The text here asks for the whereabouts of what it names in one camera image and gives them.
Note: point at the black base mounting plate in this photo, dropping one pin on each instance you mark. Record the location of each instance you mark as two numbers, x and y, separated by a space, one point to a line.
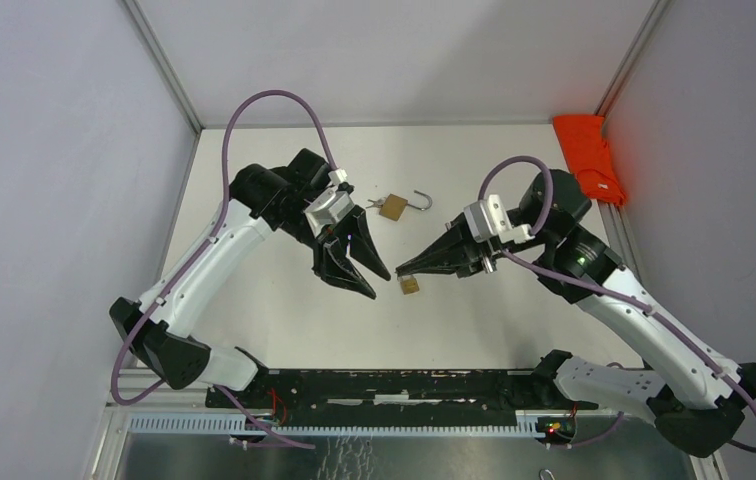
397 398

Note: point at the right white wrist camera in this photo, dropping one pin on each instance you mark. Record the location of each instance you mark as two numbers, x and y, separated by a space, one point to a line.
487 219

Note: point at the small brass padlock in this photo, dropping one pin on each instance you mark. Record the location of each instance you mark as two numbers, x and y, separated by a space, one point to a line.
408 285

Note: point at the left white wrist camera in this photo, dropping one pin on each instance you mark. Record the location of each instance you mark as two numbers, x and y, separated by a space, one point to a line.
331 206

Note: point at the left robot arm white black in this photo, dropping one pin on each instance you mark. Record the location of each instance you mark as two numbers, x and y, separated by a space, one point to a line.
306 199

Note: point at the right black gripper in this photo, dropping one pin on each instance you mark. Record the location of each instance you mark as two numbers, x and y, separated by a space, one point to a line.
457 251

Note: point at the silver keys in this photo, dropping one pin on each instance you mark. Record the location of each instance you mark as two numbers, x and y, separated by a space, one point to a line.
376 204

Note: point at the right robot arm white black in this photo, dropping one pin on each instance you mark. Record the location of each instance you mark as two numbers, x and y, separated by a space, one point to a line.
695 397

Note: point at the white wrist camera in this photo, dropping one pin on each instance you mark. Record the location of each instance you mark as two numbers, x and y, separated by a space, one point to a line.
487 219
331 206

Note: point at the large brass padlock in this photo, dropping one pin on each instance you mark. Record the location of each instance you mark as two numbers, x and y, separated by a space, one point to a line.
395 206

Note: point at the orange folded cloth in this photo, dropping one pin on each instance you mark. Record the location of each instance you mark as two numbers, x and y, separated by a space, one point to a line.
588 157

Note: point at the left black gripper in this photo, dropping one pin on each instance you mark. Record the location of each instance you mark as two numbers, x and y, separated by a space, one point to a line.
332 265

